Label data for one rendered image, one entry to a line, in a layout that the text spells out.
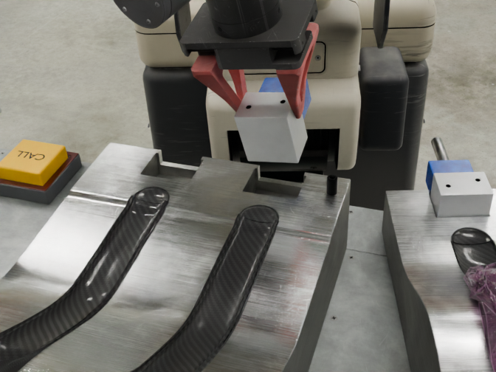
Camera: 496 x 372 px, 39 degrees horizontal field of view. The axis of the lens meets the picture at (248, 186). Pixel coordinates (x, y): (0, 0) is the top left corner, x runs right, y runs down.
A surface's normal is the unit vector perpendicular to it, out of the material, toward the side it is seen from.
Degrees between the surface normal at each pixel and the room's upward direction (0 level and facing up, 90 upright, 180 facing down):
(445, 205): 90
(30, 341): 27
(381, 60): 0
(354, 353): 0
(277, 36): 12
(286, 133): 99
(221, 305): 3
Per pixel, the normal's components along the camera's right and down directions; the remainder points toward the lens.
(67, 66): -0.04, -0.79
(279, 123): -0.29, 0.71
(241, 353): 0.08, -0.97
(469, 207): -0.01, 0.61
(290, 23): -0.22, -0.71
